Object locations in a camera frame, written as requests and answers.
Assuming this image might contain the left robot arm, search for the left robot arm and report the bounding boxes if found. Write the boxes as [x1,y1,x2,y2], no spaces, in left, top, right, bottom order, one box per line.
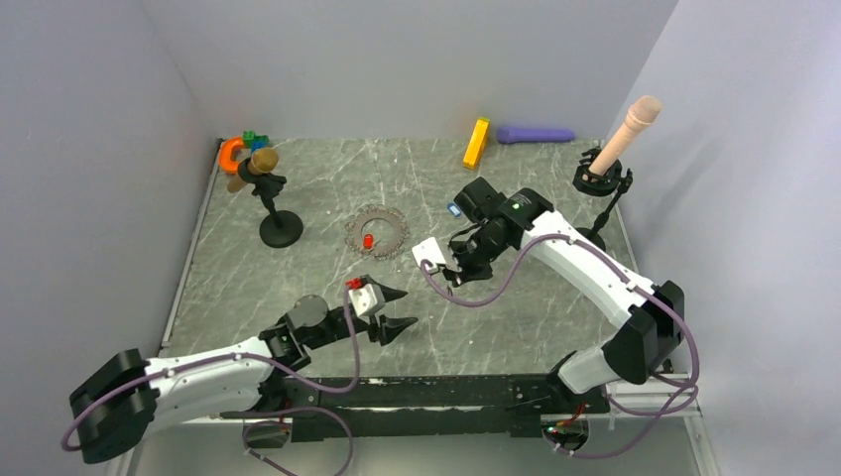
[60,276,418,464]

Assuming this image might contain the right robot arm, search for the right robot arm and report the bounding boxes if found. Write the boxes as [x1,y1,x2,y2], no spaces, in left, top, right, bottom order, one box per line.
[444,178,684,413]

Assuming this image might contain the blue key tag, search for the blue key tag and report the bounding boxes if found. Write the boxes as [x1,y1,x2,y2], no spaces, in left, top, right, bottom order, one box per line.
[447,203,462,218]

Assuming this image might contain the yellow block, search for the yellow block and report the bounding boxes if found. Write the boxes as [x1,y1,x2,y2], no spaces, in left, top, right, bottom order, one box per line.
[462,117,490,171]

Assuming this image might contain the left black microphone stand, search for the left black microphone stand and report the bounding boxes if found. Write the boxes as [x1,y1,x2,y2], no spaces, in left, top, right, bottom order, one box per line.
[237,158,303,249]

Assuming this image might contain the black microphone stand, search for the black microphone stand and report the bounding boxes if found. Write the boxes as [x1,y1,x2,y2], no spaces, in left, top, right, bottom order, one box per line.
[571,147,635,254]
[237,158,303,249]

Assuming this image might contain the purple cylinder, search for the purple cylinder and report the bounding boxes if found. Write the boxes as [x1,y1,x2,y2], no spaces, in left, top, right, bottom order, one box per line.
[495,126,576,144]

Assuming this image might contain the right black microphone stand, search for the right black microphone stand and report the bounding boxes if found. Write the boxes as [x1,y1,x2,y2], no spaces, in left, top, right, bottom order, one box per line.
[571,147,635,254]

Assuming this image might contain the brown microphone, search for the brown microphone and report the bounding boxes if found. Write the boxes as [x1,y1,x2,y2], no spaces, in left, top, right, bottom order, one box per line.
[226,147,280,193]

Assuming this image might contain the orange horseshoe toy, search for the orange horseshoe toy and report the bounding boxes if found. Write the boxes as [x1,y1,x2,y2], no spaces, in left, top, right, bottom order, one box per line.
[217,137,245,175]

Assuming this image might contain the blue toy brick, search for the blue toy brick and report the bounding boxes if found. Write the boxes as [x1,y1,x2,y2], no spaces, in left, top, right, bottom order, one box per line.
[250,141,268,154]

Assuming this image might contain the green toy brick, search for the green toy brick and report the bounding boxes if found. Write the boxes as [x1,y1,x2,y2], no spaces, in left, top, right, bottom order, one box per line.
[241,130,269,148]

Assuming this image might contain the beige microphone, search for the beige microphone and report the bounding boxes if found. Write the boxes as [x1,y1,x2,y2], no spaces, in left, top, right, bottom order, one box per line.
[586,95,662,177]

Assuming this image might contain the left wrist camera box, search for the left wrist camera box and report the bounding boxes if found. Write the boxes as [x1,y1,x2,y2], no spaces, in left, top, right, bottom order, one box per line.
[345,275,386,318]

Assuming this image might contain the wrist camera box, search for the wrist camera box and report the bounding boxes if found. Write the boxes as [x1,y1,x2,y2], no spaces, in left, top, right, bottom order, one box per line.
[345,275,386,318]
[412,237,452,275]

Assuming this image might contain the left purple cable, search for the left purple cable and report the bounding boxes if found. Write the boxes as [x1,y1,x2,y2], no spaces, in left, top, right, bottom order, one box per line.
[60,289,364,476]

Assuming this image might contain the purple cable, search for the purple cable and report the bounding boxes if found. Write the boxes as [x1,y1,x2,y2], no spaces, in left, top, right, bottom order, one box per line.
[419,233,702,461]
[60,289,364,476]

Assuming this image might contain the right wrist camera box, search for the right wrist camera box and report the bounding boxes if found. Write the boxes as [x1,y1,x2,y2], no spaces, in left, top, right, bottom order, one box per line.
[412,237,452,275]

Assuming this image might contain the silver chain ring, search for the silver chain ring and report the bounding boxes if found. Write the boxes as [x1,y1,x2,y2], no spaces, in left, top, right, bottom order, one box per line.
[344,205,411,260]

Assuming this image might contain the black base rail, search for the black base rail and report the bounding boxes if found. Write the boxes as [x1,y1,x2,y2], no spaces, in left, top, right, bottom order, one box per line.
[222,373,610,442]

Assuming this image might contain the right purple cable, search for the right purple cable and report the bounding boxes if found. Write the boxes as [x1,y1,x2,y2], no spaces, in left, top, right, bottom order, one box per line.
[419,233,702,461]

